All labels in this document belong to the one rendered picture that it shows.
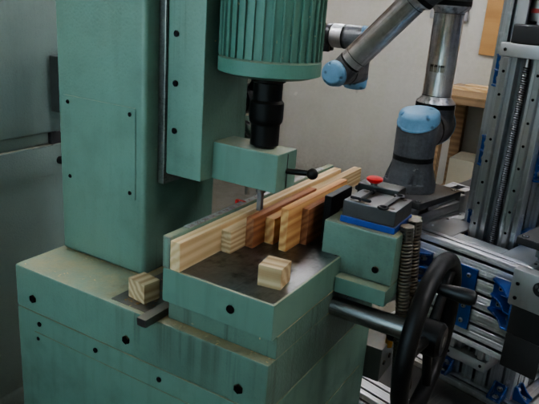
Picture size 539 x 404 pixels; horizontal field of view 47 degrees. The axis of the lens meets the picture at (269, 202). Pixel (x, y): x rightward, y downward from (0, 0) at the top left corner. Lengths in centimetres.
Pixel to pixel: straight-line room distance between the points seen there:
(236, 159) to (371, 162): 364
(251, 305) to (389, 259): 26
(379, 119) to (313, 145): 60
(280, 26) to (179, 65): 21
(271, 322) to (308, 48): 43
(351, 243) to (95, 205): 50
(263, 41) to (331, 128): 382
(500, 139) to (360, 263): 79
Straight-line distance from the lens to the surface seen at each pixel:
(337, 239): 109
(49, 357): 131
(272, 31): 98
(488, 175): 179
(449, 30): 188
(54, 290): 122
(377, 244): 106
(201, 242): 102
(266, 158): 106
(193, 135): 109
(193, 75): 108
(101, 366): 120
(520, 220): 179
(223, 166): 111
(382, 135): 464
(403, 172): 179
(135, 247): 120
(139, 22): 110
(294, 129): 494
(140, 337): 110
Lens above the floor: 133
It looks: 19 degrees down
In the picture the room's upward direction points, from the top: 4 degrees clockwise
